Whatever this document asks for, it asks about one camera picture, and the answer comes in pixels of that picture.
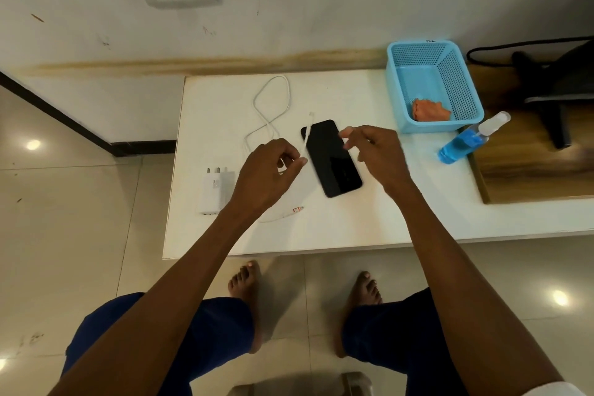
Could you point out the person's right hand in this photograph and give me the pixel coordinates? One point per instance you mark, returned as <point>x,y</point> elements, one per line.
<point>383,154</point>

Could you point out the person's left hand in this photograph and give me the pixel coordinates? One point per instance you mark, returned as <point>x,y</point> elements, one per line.
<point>260,182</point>

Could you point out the person's right thumb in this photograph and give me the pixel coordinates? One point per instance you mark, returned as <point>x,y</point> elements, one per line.
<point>356,143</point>

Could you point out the person's left thumb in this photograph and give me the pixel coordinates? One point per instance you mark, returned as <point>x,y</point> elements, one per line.
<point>293,166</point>

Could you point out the person's right forearm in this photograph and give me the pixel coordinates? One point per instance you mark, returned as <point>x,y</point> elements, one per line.
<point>459,289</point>

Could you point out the person's left forearm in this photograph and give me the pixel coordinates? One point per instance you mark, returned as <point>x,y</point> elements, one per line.
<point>157,307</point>

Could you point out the black smartphone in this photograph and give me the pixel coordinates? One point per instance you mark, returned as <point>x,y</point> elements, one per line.
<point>333,163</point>

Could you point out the orange cloth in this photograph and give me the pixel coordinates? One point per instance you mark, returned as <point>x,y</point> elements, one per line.
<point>429,111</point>

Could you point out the white charger adapter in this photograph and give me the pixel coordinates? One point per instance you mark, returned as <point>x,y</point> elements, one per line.
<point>216,191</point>

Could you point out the blue plastic mesh basket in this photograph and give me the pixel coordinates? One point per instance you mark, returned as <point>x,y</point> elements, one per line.
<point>434,80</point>

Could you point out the blue liquid spray bottle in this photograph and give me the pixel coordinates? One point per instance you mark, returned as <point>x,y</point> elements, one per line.
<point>461,145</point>

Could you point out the person's left foot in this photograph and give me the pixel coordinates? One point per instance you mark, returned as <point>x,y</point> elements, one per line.
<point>245,289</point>

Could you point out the person's foot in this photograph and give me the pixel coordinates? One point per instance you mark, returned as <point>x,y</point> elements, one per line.
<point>362,293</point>
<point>245,289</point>

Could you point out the person's right foot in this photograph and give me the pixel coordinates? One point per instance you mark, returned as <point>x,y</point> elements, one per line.
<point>362,293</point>

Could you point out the brown wooden table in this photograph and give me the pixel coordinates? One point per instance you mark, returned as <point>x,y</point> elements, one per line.
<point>519,168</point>

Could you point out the person's left leg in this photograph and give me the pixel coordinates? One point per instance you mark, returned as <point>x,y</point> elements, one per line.
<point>218,335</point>

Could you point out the person's leg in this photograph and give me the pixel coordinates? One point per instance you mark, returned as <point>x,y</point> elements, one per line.
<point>394,335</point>
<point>218,335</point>

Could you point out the person's right leg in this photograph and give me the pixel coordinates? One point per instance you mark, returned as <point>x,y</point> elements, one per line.
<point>394,335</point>

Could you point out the black stand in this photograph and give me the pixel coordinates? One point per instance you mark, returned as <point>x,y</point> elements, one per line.
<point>557,89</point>

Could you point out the white sleeve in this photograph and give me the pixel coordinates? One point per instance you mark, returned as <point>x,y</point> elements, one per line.
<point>554,390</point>

